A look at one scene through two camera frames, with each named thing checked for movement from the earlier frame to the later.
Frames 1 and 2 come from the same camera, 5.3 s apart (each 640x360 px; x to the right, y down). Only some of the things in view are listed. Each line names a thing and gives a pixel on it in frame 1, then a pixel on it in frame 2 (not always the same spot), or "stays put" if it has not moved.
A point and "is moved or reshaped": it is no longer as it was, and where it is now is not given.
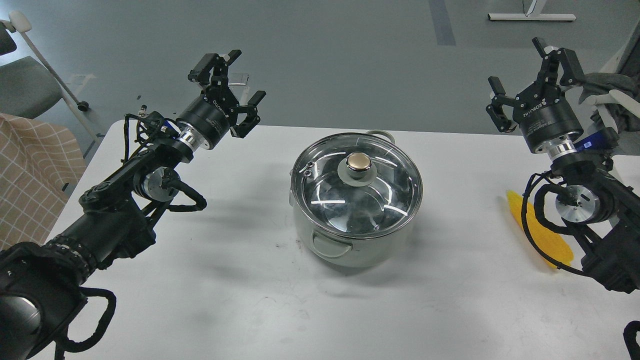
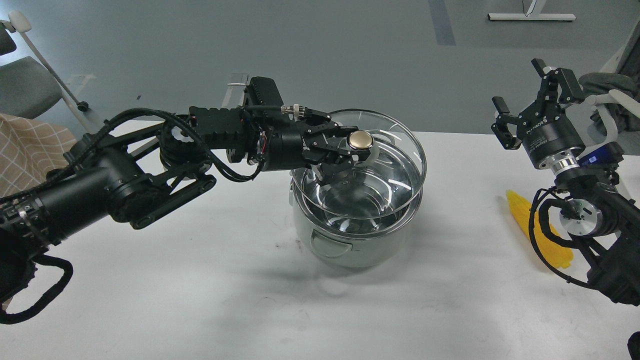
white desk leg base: (533, 13) stays put
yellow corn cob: (552, 243) stays put
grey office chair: (29, 88) stays put
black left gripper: (208, 119) to (290, 146)
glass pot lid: (356, 185) is moved or reshaped
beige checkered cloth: (39, 162) stays put
